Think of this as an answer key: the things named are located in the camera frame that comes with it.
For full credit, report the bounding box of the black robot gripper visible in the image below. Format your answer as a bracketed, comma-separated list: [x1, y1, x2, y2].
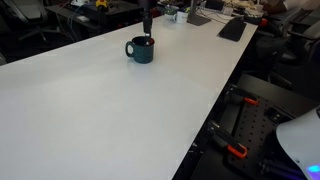
[139, 0, 157, 37]

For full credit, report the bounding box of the red capped marker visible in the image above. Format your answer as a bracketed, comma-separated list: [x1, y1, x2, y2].
[145, 38, 155, 46]

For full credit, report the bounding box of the dark green enamel mug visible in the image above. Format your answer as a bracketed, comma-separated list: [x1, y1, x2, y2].
[125, 36, 155, 64]

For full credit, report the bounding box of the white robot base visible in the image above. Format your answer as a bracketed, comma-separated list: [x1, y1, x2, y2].
[276, 107, 320, 180]

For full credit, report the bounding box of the white coffee mug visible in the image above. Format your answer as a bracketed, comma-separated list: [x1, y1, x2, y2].
[173, 11, 188, 24]

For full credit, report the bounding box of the grey monitor stand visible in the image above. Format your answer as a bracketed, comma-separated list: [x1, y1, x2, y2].
[187, 0, 210, 26]

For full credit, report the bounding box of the yellow tool on desk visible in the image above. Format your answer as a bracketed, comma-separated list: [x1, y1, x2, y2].
[95, 0, 109, 11]

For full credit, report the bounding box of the black office chair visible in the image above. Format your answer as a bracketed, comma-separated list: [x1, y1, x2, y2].
[1, 0, 48, 43]

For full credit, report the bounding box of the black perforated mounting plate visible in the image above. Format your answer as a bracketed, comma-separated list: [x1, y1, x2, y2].
[225, 96, 306, 180]

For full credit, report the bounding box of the orange handled clamp far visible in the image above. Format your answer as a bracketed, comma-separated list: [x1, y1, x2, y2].
[228, 85, 258, 105]

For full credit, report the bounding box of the orange handled clamp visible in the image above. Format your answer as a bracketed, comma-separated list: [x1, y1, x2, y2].
[207, 121, 248, 159]
[228, 85, 258, 105]

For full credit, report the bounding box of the orange handled clamp near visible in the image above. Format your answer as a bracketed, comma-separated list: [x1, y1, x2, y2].
[207, 121, 248, 159]

